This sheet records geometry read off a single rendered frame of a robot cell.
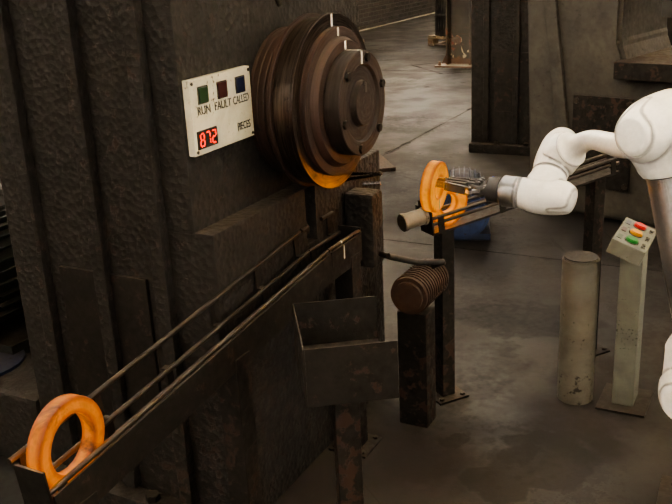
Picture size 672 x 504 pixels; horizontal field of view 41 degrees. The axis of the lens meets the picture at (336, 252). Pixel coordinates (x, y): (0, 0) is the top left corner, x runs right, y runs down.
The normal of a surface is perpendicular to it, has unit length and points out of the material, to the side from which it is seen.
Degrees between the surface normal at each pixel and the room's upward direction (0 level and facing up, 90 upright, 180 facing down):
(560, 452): 0
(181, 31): 90
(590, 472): 0
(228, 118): 90
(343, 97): 90
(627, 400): 90
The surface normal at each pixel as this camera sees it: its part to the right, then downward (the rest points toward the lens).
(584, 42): -0.66, 0.28
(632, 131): -0.80, 0.19
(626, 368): -0.46, 0.31
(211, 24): 0.89, 0.11
